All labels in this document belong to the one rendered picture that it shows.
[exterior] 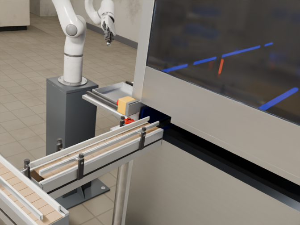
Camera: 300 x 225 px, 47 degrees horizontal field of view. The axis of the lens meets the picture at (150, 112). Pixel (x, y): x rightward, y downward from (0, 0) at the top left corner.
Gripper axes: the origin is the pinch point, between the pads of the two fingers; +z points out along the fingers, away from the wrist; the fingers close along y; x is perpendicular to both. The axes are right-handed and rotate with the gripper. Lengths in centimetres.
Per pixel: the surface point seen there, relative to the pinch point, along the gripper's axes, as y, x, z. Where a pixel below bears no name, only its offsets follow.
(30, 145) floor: 91, 128, -18
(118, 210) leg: 33, 15, 88
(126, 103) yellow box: 3.2, -7.0, 48.5
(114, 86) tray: 32.8, 13.4, 5.9
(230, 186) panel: 28, -43, 92
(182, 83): -1, -37, 52
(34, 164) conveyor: -29, 17, 90
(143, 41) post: -12.6, -25.0, 28.7
